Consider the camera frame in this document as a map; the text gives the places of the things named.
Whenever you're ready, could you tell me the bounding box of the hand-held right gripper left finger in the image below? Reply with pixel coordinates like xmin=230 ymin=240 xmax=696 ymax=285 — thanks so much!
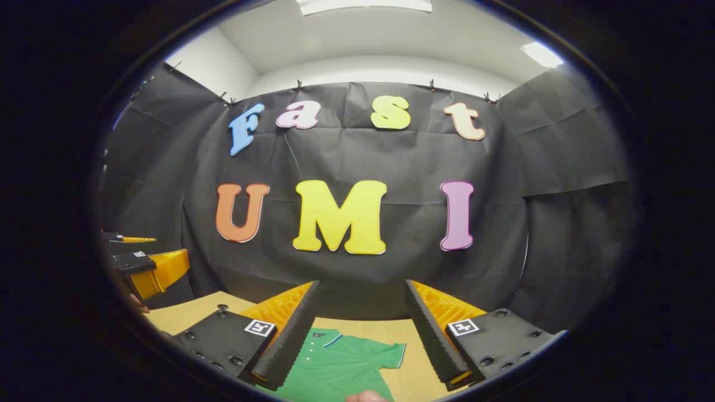
xmin=170 ymin=281 xmax=321 ymax=391

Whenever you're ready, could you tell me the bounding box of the green T-shirt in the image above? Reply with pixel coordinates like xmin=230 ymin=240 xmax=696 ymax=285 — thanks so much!
xmin=260 ymin=328 xmax=407 ymax=402

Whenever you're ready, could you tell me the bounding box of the long ceiling light panel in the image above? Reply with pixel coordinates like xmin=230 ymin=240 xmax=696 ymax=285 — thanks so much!
xmin=296 ymin=0 xmax=433 ymax=16

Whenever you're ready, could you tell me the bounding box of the black backdrop cloth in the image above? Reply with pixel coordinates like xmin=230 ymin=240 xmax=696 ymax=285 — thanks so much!
xmin=98 ymin=61 xmax=632 ymax=336

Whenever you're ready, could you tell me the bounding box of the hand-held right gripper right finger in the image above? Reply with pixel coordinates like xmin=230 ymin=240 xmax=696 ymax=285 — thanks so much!
xmin=405 ymin=279 xmax=569 ymax=391

